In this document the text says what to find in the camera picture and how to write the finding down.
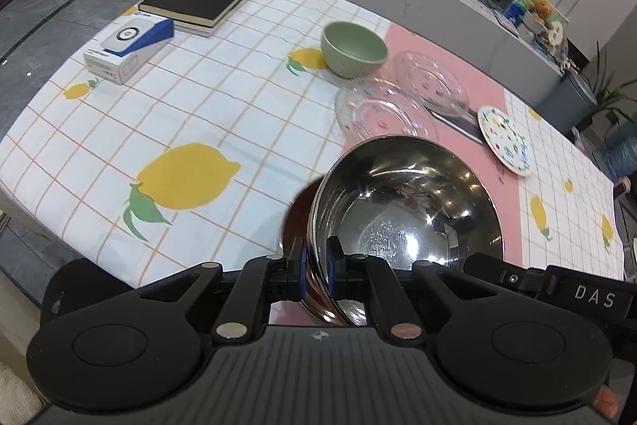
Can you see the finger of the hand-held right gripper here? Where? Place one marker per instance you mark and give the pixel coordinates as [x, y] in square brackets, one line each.
[502, 278]

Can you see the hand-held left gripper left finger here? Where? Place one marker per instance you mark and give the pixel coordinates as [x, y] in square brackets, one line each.
[300, 276]

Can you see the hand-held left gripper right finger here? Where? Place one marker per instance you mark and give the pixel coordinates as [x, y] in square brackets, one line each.
[331, 276]

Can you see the steel bowl with orange outside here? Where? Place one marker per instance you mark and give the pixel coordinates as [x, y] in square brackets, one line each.
[408, 206]

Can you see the white fruit-painted plate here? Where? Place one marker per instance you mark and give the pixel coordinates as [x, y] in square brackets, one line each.
[505, 138]

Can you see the clear glass plate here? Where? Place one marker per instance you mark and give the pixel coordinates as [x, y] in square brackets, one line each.
[383, 114]
[433, 79]

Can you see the green ceramic bowl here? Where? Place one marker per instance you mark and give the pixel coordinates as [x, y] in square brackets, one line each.
[351, 49]

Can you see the grey trash bin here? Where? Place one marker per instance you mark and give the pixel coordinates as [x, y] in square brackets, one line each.
[567, 99]

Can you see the checked lemon-print tablecloth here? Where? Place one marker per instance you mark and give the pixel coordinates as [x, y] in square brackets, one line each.
[174, 116]

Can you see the green potted plant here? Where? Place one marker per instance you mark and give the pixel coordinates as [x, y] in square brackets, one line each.
[614, 89]

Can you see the pink placemat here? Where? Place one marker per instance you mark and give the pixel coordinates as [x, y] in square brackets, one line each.
[463, 41]

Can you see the colourful toy boxes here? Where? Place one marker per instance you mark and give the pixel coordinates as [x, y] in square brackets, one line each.
[540, 16]

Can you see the white and blue box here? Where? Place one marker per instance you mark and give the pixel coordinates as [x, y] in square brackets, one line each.
[127, 44]

